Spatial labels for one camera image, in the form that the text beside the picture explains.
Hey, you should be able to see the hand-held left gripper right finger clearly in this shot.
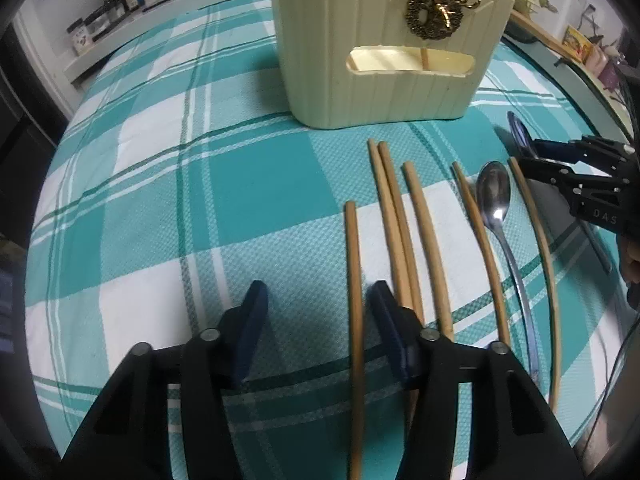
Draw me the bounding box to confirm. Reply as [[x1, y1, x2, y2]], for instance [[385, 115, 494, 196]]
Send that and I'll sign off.
[[367, 280, 583, 480]]

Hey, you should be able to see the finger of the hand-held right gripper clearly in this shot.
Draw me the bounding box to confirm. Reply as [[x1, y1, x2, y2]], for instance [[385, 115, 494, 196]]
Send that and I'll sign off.
[[532, 135, 640, 162], [517, 156, 621, 197]]

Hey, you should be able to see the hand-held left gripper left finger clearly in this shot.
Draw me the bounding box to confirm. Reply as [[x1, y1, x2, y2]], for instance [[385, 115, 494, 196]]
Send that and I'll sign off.
[[59, 280, 269, 480]]

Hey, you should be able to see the metal spoon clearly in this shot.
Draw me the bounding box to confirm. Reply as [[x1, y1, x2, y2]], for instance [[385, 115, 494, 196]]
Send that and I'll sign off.
[[506, 110, 613, 273], [475, 161, 542, 378]]

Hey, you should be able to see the bunch of wooden chopsticks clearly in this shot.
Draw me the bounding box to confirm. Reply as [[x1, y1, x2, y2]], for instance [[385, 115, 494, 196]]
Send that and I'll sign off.
[[345, 139, 562, 480]]

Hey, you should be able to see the cream utensil holder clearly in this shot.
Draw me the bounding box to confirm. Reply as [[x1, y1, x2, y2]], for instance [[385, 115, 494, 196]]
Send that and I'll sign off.
[[263, 0, 515, 132]]

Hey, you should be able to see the person's right hand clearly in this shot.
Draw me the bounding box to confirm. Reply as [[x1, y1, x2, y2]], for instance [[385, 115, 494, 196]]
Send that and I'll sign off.
[[619, 237, 640, 306]]

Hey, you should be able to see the purple cup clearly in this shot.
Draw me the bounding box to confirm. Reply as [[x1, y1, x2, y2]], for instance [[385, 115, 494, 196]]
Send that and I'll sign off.
[[597, 57, 629, 92]]

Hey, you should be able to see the pink cup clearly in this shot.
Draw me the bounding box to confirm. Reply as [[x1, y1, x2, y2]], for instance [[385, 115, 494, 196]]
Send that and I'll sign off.
[[585, 45, 611, 77]]

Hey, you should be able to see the yellow printed packet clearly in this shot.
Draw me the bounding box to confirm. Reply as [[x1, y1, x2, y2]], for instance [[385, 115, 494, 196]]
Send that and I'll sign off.
[[562, 25, 596, 64]]

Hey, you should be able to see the wooden cutting board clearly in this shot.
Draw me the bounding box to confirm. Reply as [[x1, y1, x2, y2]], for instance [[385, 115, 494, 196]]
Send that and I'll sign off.
[[505, 7, 587, 64]]

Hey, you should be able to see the dark pad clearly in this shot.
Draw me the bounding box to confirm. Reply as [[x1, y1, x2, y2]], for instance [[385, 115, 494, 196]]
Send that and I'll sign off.
[[502, 15, 542, 46]]

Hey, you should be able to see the teal plaid tablecloth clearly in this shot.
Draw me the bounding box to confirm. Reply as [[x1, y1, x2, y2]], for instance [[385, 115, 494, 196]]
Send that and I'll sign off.
[[25, 0, 633, 480]]

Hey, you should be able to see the rack of spice jars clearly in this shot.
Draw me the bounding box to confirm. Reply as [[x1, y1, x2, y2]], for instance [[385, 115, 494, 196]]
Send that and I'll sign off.
[[65, 5, 126, 56]]

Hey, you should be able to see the black cable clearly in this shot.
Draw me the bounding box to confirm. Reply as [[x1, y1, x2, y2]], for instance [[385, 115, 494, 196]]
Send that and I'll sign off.
[[582, 330, 637, 461]]

